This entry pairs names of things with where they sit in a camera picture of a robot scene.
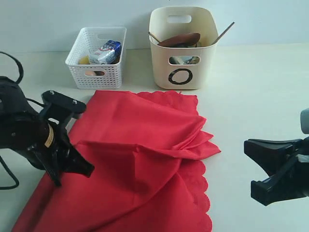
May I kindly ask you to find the brown wooden plate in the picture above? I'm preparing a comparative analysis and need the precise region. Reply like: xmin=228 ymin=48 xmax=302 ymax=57
xmin=158 ymin=33 xmax=201 ymax=47

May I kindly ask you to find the wooden chopstick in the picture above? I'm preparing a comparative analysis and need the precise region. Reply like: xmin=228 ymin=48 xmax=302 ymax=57
xmin=148 ymin=31 xmax=160 ymax=43
xmin=212 ymin=22 xmax=235 ymax=45

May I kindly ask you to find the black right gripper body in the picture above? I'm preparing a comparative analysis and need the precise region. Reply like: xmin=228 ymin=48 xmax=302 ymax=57
xmin=291 ymin=137 xmax=309 ymax=197

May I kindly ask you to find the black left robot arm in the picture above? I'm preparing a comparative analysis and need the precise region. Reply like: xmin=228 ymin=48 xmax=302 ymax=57
xmin=0 ymin=77 xmax=95 ymax=186

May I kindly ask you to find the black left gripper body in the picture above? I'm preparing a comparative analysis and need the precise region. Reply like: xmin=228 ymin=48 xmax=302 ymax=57
xmin=0 ymin=110 xmax=71 ymax=172

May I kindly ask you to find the stainless steel cup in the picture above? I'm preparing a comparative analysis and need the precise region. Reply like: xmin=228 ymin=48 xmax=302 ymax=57
xmin=183 ymin=56 xmax=200 ymax=65

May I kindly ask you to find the white ceramic bowl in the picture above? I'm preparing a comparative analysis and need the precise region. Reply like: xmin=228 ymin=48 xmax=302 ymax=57
xmin=169 ymin=56 xmax=184 ymax=65

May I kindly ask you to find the white perforated plastic basket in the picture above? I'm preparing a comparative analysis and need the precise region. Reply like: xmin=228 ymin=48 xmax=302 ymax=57
xmin=65 ymin=27 xmax=127 ymax=89

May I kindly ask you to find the red scalloped table cloth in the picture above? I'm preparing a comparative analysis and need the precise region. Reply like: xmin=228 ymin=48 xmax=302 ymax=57
xmin=13 ymin=90 xmax=220 ymax=232

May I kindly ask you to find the cream plastic bin with circle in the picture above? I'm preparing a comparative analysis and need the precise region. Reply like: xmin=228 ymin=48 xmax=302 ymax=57
xmin=149 ymin=7 xmax=218 ymax=89

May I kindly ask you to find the yellow lemon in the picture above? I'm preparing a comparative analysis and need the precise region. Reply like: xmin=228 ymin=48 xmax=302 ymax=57
xmin=78 ymin=56 xmax=90 ymax=65

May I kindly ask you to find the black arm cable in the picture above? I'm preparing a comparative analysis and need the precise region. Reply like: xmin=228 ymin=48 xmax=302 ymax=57
xmin=0 ymin=51 xmax=45 ymax=190

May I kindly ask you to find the white blue packet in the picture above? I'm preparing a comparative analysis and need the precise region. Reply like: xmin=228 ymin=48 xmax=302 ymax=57
xmin=88 ymin=40 xmax=122 ymax=65

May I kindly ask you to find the brown egg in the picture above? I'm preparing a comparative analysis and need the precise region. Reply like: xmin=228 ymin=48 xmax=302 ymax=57
xmin=84 ymin=71 xmax=105 ymax=76

